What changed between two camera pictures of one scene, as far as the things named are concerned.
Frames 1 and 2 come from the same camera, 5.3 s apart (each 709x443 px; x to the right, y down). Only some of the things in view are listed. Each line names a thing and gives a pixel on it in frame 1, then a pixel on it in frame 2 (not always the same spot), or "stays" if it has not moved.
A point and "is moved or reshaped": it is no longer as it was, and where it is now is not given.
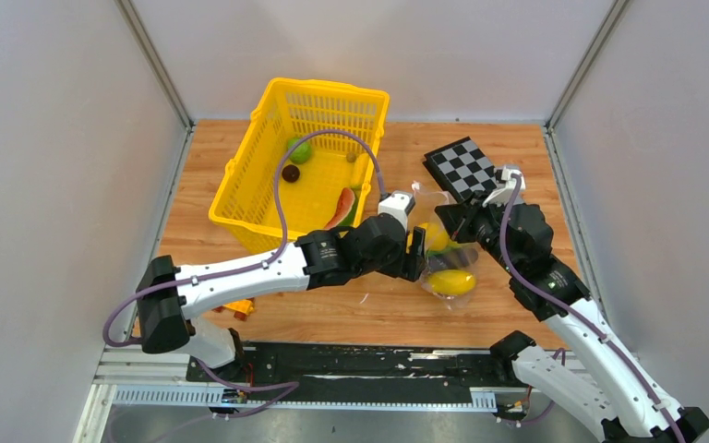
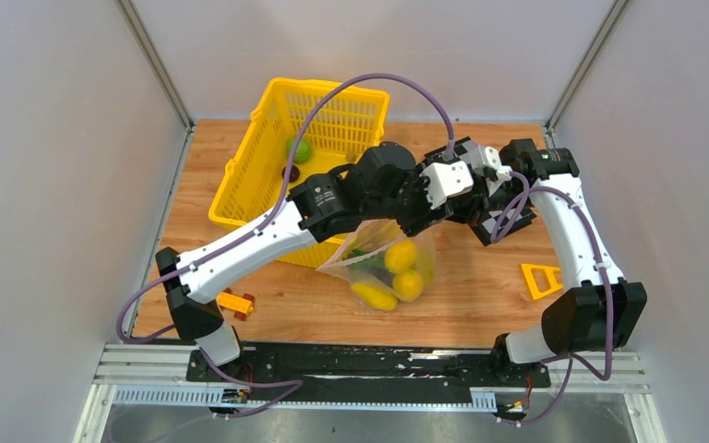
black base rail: (354, 367) stays
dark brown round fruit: (290, 173) stays
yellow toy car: (242, 308) stays
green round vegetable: (302, 152) stays
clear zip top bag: (450, 265) is moved or reshaped
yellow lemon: (437, 238) is moved or reshaped
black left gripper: (410, 267) -> (427, 216)
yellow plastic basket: (303, 163) stays
